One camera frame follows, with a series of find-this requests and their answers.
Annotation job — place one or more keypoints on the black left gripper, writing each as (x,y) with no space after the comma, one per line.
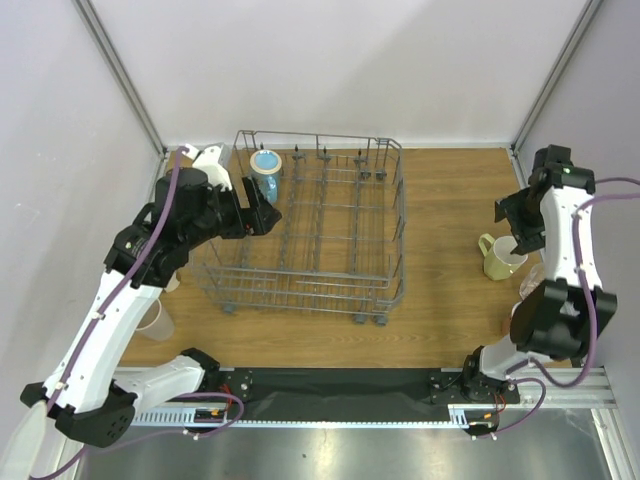
(247,221)

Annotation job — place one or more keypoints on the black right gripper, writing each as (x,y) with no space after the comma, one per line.
(516,220)

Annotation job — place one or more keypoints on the pale yellow mug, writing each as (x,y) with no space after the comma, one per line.
(499,260)

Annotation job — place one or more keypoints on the blue butterfly mug orange inside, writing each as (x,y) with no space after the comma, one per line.
(266,167)

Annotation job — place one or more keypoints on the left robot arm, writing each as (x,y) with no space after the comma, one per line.
(85,400)

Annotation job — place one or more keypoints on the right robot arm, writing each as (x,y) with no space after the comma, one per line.
(564,315)

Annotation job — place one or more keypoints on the clear glass cup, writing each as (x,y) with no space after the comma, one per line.
(535,276)

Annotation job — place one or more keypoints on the pink patterned mug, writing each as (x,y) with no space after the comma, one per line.
(506,325)

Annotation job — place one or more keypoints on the beige steel-lined tumbler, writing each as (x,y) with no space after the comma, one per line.
(174,283)

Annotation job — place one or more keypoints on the white plastic object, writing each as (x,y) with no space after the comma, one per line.
(23,454)

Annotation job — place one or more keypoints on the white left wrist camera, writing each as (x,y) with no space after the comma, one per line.
(213,160)

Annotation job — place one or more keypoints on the grey wire dish rack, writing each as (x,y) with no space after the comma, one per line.
(339,246)

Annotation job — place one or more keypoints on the aluminium rail with cable duct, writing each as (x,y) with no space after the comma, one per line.
(213,405)

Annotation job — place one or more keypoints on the black mounting base plate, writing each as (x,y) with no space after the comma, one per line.
(358,394)

